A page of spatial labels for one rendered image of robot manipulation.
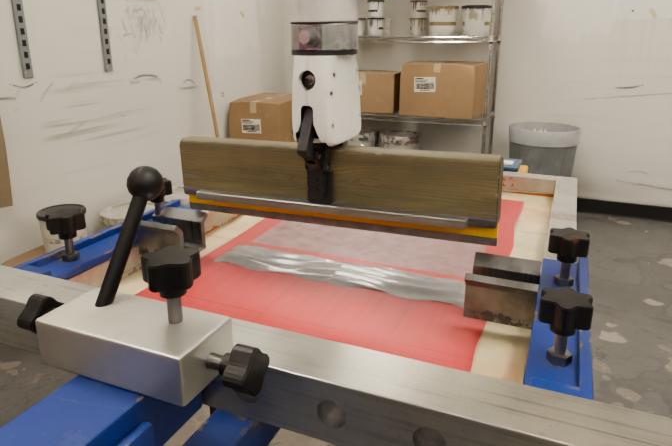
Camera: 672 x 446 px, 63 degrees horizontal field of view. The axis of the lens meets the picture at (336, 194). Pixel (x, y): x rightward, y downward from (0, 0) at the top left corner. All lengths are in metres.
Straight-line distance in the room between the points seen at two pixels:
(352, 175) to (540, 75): 3.66
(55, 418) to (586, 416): 0.32
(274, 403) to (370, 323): 0.23
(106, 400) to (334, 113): 0.36
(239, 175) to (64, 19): 2.40
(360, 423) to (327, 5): 0.40
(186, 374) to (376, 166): 0.34
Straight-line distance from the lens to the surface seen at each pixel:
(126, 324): 0.41
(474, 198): 0.60
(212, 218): 0.92
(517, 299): 0.60
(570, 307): 0.48
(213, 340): 0.39
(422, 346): 0.60
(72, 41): 3.06
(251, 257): 0.80
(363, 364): 0.41
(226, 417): 0.57
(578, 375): 0.50
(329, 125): 0.60
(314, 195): 0.64
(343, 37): 0.61
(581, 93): 4.25
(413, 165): 0.61
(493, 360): 0.59
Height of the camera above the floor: 1.27
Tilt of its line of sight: 16 degrees down
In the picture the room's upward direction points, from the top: straight up
